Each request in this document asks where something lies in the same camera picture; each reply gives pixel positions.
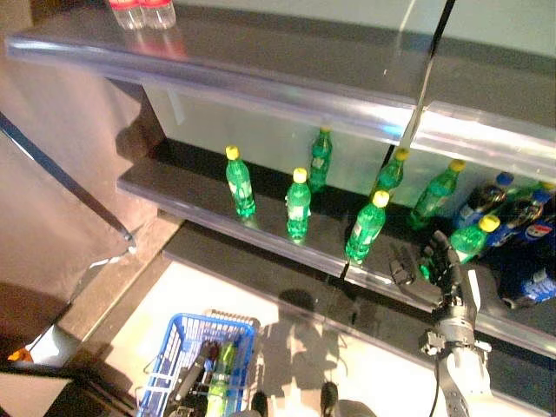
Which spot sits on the dark side shelf base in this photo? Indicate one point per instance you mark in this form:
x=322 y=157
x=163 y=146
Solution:
x=65 y=399

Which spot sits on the black robot right foot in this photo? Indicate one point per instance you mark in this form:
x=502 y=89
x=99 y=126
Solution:
x=328 y=396

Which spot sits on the green soda bottle lime label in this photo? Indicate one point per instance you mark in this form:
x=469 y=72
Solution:
x=221 y=373

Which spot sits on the water bottle red label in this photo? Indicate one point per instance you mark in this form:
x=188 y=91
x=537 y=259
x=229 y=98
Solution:
x=158 y=12
x=126 y=13

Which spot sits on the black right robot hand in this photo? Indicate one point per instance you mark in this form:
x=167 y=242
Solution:
x=452 y=286

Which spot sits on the green Sprite bottle yellow cap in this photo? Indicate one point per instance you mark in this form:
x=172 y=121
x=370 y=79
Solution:
x=365 y=230
x=241 y=187
x=298 y=208
x=469 y=239

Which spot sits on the black robot left foot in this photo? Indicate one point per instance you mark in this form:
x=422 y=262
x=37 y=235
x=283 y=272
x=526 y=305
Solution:
x=260 y=401

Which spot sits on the thin dark metal pole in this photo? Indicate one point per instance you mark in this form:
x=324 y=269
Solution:
x=65 y=177

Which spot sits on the black robot foot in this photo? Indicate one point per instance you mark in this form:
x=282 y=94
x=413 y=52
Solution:
x=328 y=396
x=260 y=401

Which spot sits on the small orange object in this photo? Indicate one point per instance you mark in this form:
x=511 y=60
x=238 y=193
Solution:
x=19 y=355

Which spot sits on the Pepsi cola bottle blue cap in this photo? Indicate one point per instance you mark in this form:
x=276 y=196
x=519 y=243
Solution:
x=478 y=204
x=506 y=234
x=538 y=230
x=532 y=284
x=212 y=358

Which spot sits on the brown fabric curtain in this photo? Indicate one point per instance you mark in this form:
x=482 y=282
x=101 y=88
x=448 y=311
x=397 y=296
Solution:
x=65 y=130

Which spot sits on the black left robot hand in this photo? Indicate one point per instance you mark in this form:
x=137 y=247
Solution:
x=191 y=378

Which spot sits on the black slotted shelf upright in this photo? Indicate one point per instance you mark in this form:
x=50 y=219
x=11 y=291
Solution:
x=438 y=43

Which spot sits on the blue plastic shopping basket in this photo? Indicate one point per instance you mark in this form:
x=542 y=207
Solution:
x=176 y=320

